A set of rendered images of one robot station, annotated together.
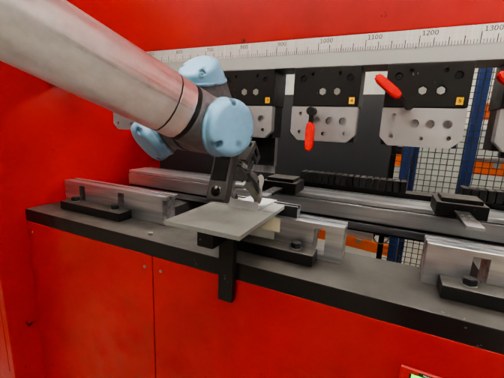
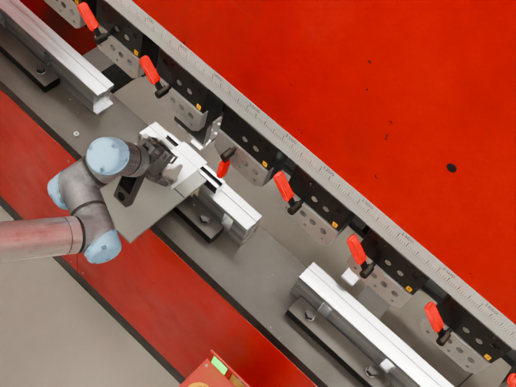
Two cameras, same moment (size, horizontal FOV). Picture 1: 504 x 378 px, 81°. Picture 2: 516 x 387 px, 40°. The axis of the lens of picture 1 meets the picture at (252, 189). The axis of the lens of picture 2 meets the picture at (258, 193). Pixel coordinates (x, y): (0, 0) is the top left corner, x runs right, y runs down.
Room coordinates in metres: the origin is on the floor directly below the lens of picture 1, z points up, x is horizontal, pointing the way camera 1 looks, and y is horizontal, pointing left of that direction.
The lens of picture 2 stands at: (-0.22, -0.20, 2.51)
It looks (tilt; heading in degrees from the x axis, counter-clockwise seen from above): 56 degrees down; 359
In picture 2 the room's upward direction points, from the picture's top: 22 degrees clockwise
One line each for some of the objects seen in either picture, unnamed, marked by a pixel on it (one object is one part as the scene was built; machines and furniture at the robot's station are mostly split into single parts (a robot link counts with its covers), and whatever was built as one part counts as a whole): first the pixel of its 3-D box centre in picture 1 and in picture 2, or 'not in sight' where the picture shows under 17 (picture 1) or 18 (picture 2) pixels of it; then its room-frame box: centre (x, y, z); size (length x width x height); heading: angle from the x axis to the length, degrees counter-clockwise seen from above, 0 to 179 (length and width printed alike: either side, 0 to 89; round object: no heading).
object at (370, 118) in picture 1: (256, 145); not in sight; (1.38, -0.01, 1.12); 1.13 x 0.02 x 0.44; 66
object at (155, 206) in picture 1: (118, 199); (44, 46); (1.04, 0.49, 0.92); 0.50 x 0.06 x 0.10; 66
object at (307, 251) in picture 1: (259, 245); (176, 198); (0.75, -0.03, 0.89); 0.30 x 0.05 x 0.03; 66
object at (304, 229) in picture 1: (273, 229); (197, 183); (0.79, -0.06, 0.92); 0.39 x 0.06 x 0.10; 66
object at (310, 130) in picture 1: (310, 129); (226, 163); (0.69, -0.13, 1.20); 0.04 x 0.02 x 0.10; 156
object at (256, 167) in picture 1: (258, 154); (192, 124); (0.81, -0.01, 1.13); 0.10 x 0.02 x 0.10; 66
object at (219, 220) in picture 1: (231, 214); (143, 186); (0.68, 0.05, 1.00); 0.26 x 0.18 x 0.01; 156
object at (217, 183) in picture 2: (264, 205); (192, 163); (0.80, -0.04, 0.99); 0.20 x 0.03 x 0.03; 66
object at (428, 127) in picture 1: (421, 107); (323, 197); (0.66, -0.35, 1.26); 0.15 x 0.09 x 0.17; 66
